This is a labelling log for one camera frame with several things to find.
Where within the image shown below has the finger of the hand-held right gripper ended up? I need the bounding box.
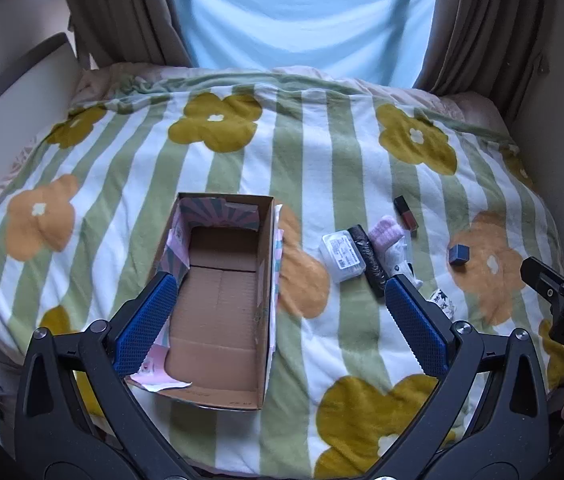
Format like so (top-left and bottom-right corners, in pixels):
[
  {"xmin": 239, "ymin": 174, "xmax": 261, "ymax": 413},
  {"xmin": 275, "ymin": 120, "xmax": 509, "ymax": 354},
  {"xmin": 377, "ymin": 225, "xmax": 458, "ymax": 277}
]
[{"xmin": 520, "ymin": 257, "xmax": 564, "ymax": 306}]

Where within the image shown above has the striped floral blanket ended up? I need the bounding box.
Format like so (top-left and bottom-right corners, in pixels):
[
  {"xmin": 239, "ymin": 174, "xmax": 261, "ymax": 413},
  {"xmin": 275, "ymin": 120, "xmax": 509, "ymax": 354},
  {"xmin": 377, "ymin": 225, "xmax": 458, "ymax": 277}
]
[{"xmin": 0, "ymin": 71, "xmax": 564, "ymax": 480}]

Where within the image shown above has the beige padded headboard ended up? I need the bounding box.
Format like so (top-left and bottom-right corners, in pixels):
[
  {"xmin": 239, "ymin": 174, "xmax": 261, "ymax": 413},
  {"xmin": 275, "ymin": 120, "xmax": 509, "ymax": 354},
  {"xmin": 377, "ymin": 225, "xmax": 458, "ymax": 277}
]
[{"xmin": 0, "ymin": 32, "xmax": 83, "ymax": 197}]

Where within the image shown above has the pink bed sheet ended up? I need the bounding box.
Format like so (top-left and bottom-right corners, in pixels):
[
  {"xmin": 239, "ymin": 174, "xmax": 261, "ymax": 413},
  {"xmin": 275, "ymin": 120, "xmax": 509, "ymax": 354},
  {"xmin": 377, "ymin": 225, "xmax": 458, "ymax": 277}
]
[{"xmin": 69, "ymin": 62, "xmax": 515, "ymax": 136}]

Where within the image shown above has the brown curtain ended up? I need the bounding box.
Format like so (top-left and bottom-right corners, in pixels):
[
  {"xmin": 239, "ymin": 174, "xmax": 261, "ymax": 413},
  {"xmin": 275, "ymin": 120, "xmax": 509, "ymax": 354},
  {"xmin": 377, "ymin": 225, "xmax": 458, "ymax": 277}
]
[
  {"xmin": 412, "ymin": 0, "xmax": 559, "ymax": 113},
  {"xmin": 56, "ymin": 0, "xmax": 193, "ymax": 70}
]

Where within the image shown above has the light blue sheer curtain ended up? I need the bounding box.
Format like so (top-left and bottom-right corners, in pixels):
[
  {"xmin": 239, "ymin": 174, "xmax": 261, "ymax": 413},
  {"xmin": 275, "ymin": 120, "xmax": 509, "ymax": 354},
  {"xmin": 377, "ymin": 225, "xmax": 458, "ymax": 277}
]
[{"xmin": 164, "ymin": 0, "xmax": 444, "ymax": 90}]

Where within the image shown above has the white toy shoe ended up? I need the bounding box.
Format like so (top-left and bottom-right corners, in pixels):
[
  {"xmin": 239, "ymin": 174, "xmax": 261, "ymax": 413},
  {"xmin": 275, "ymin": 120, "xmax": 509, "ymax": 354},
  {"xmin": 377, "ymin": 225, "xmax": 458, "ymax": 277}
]
[{"xmin": 386, "ymin": 239, "xmax": 425, "ymax": 288}]

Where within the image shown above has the black trash bag roll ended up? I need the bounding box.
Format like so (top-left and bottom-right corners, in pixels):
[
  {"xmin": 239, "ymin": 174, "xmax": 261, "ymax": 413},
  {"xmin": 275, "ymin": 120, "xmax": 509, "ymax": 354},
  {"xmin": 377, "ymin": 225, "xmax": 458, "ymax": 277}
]
[{"xmin": 348, "ymin": 224, "xmax": 389, "ymax": 296}]

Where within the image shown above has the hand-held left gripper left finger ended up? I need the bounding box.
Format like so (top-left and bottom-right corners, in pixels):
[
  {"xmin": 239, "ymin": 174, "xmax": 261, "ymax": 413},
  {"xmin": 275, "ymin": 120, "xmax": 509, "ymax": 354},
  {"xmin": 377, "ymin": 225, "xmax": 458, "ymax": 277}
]
[{"xmin": 14, "ymin": 271, "xmax": 197, "ymax": 480}]

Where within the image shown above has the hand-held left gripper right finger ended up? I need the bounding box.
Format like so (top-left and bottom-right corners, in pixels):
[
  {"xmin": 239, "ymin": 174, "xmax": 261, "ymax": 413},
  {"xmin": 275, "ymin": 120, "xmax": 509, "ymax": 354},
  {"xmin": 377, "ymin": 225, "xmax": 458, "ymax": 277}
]
[{"xmin": 384, "ymin": 274, "xmax": 554, "ymax": 480}]

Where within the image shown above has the cardboard box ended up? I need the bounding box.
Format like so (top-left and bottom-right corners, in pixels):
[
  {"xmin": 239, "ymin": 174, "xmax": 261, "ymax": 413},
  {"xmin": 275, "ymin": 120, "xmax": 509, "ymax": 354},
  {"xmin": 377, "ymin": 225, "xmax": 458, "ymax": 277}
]
[{"xmin": 126, "ymin": 191, "xmax": 285, "ymax": 411}]

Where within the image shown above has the red lipstick tube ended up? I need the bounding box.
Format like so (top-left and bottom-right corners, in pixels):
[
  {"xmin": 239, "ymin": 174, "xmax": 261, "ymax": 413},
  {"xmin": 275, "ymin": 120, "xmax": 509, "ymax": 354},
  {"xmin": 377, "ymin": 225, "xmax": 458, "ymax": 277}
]
[{"xmin": 394, "ymin": 195, "xmax": 419, "ymax": 237}]

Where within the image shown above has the pink fuzzy sock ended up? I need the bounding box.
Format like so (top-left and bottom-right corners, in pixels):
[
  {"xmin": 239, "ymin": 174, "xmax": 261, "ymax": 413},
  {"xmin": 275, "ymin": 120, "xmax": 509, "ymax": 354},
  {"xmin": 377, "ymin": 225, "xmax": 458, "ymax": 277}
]
[{"xmin": 368, "ymin": 214, "xmax": 405, "ymax": 257}]

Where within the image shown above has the printed tissue pack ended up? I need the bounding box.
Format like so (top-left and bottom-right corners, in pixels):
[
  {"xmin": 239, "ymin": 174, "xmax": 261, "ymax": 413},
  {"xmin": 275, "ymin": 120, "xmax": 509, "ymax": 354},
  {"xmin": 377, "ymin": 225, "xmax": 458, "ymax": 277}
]
[{"xmin": 429, "ymin": 289, "xmax": 457, "ymax": 318}]

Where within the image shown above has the clear plastic box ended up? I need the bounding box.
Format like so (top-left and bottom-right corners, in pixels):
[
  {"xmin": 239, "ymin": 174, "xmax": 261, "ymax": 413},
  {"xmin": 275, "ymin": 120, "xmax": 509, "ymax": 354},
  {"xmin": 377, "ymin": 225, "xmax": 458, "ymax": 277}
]
[{"xmin": 320, "ymin": 228, "xmax": 365, "ymax": 283}]

